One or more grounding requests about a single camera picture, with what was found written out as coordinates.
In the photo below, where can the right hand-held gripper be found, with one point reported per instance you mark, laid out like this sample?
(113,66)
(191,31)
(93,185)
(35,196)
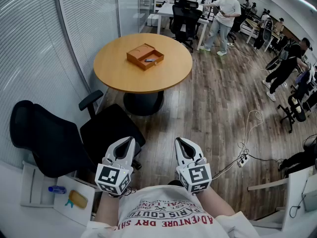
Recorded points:
(196,176)

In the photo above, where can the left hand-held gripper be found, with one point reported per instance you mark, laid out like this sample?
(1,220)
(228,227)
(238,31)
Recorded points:
(110,176)

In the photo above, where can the grey folding knife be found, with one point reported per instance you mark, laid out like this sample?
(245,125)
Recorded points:
(149,60)

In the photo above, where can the orange wooden drawer box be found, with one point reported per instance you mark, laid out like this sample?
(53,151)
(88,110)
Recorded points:
(141,52)

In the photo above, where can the person's left forearm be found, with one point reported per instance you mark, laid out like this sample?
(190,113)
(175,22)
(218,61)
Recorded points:
(107,209)

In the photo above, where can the person's right forearm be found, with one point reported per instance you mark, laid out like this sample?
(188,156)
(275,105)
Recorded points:
(214,203)

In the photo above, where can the grey box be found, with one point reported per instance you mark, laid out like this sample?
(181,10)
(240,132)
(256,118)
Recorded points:
(310,195)

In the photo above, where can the white cardboard box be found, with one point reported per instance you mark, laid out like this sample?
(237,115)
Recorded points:
(151,20)

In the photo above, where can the white power strip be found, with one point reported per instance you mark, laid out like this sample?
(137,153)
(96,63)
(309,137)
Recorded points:
(242,160)

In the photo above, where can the yellow sponge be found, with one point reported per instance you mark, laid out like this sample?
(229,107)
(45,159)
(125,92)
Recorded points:
(78,199)

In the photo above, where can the person's white printed shirt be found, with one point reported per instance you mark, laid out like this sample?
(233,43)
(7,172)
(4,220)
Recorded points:
(163,214)

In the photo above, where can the black mesh office chair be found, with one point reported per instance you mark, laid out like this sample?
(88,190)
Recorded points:
(49,145)

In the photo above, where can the blue plastic bottle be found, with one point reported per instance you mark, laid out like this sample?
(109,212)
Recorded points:
(57,190)

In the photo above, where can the white open drawer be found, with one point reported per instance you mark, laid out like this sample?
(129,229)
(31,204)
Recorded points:
(37,195)

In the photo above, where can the white side desk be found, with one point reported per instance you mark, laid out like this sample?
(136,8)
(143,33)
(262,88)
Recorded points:
(294,182)

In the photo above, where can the white curved desk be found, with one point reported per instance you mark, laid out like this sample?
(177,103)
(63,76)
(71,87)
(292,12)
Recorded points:
(22,222)

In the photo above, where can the white rectangular desk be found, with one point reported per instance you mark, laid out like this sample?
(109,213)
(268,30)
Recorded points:
(164,10)

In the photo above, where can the black table pedestal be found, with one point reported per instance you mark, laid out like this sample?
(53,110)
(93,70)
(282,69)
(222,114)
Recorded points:
(143,103)

